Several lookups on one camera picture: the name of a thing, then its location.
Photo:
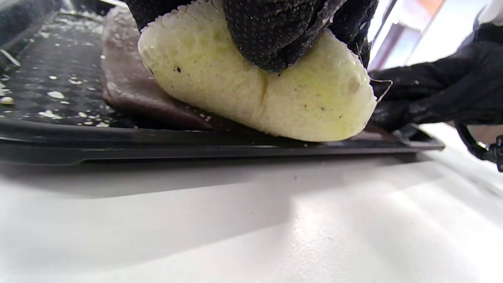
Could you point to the person's right hand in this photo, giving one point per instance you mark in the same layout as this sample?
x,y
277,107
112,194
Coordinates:
x,y
452,82

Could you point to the person's left hand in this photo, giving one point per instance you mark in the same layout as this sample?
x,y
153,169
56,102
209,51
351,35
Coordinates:
x,y
275,31

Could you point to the brown leather bag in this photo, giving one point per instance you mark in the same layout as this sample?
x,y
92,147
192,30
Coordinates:
x,y
129,78

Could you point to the black plastic tray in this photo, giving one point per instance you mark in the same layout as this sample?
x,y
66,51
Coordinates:
x,y
59,78

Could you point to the person's right forearm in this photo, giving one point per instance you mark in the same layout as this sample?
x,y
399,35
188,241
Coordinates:
x,y
487,133

